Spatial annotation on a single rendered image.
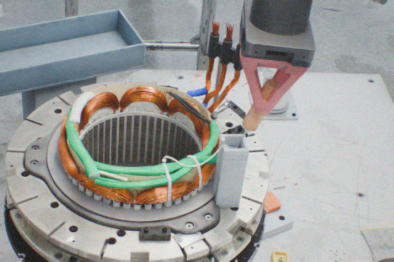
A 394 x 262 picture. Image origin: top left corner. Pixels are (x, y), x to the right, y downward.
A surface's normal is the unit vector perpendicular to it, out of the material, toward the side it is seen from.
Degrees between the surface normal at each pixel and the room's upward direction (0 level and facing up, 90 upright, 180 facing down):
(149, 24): 0
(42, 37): 90
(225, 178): 90
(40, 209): 0
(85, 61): 90
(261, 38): 7
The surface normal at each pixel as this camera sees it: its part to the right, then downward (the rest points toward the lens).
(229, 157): 0.12, 0.65
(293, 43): 0.11, -0.83
